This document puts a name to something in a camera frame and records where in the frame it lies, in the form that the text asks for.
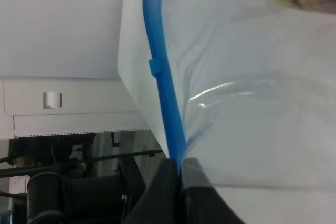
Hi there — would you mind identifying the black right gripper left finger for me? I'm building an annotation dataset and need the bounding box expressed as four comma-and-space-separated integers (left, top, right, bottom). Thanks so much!
125, 158, 179, 223

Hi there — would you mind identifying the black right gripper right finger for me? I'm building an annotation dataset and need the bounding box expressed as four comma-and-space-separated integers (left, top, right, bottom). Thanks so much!
181, 158, 243, 224

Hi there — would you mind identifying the clear zip bag blue seal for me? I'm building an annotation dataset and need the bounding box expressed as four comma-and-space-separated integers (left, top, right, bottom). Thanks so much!
118, 0, 335, 223

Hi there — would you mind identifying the blue zipper slider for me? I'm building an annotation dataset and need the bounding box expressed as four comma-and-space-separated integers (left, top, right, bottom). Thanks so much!
149, 58, 162, 78

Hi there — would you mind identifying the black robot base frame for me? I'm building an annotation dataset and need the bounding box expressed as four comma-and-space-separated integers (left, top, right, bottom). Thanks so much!
1, 134, 159, 223

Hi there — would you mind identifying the white wall cabinet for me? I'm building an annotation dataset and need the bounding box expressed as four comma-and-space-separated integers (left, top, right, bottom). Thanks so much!
1, 77, 149, 140

